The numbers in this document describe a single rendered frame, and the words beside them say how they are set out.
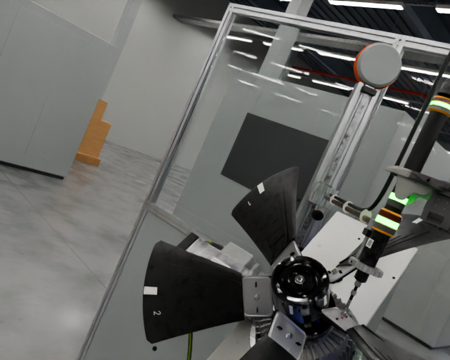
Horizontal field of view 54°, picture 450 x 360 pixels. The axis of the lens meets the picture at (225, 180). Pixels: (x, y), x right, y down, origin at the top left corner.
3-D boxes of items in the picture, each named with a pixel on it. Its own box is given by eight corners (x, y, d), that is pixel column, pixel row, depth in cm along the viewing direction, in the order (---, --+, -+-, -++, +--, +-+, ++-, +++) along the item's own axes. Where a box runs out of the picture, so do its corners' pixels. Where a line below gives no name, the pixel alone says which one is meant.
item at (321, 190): (306, 201, 155) (316, 179, 154) (324, 209, 155) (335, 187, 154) (311, 205, 145) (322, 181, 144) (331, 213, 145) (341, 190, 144)
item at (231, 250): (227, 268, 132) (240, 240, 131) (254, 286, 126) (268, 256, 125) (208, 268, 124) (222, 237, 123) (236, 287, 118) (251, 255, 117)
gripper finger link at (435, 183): (408, 176, 81) (457, 196, 77) (411, 168, 81) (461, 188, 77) (408, 179, 85) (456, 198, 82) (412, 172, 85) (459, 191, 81)
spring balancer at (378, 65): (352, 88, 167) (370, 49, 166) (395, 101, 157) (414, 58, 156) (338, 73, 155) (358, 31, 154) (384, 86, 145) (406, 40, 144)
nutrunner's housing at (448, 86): (348, 273, 90) (446, 65, 87) (365, 281, 90) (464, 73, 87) (352, 279, 86) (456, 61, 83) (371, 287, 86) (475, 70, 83)
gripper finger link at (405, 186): (373, 188, 85) (421, 208, 81) (386, 160, 84) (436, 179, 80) (375, 189, 88) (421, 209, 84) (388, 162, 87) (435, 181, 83)
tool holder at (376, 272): (341, 256, 93) (361, 213, 93) (372, 269, 93) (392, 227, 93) (352, 267, 84) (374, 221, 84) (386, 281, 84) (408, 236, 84)
